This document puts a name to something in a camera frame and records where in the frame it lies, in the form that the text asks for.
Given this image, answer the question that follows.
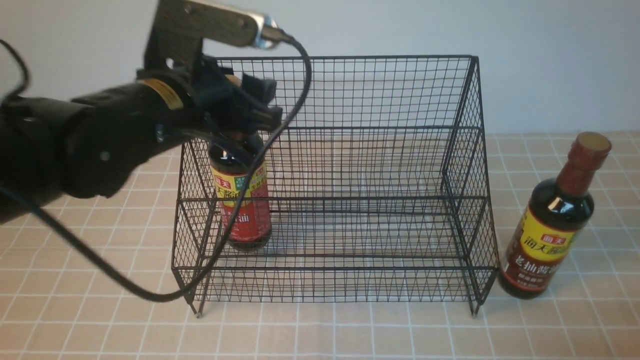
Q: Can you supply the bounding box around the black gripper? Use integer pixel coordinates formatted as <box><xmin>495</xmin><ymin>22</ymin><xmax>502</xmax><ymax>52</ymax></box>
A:
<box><xmin>136</xmin><ymin>55</ymin><xmax>284</xmax><ymax>142</ymax></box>

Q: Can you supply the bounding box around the black camera cable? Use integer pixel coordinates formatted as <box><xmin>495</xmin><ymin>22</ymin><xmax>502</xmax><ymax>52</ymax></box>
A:
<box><xmin>0</xmin><ymin>27</ymin><xmax>313</xmax><ymax>303</ymax></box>

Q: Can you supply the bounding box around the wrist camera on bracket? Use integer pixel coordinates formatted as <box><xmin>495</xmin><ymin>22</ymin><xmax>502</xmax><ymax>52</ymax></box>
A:
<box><xmin>142</xmin><ymin>0</ymin><xmax>279</xmax><ymax>73</ymax></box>

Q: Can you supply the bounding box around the black wire mesh shelf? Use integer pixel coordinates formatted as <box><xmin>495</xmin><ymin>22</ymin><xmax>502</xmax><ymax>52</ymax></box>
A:
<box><xmin>185</xmin><ymin>55</ymin><xmax>498</xmax><ymax>316</ymax></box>

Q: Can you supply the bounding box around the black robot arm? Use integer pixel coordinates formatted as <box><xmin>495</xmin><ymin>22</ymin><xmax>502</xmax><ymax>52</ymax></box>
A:
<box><xmin>0</xmin><ymin>56</ymin><xmax>283</xmax><ymax>207</ymax></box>

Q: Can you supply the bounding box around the soy sauce bottle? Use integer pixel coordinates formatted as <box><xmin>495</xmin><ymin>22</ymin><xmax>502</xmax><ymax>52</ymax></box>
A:
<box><xmin>497</xmin><ymin>131</ymin><xmax>612</xmax><ymax>300</ymax></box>
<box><xmin>208</xmin><ymin>74</ymin><xmax>273</xmax><ymax>252</ymax></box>

